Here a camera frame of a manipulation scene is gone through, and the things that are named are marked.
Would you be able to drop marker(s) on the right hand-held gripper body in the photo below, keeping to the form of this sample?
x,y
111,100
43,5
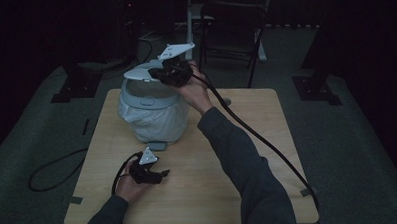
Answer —
x,y
178,72

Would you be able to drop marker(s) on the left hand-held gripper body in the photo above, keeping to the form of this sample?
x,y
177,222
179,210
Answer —
x,y
145,172

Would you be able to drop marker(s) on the white pedal trash can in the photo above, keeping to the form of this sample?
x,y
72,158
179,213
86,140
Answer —
x,y
149,100

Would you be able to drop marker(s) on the person's left hand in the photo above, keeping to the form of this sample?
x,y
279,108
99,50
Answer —
x,y
127,188

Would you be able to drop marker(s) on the person's right hand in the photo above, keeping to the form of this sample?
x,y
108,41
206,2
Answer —
x,y
196,92

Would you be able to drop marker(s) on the white plastic trash bag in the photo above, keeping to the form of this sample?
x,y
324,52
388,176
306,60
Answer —
x,y
157,125

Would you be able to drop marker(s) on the white metal stand pole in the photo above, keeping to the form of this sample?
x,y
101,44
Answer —
x,y
189,22

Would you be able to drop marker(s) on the black folding chair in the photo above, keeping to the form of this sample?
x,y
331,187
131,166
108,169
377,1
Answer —
x,y
232,34

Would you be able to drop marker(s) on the grey tape piece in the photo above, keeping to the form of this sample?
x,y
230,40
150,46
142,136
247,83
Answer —
x,y
76,200
307,191

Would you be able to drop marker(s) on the black floor strip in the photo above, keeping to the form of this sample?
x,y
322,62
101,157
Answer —
x,y
86,126

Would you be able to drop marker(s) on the black floor base plate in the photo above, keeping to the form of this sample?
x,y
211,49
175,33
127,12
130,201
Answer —
x,y
77,84
315,89

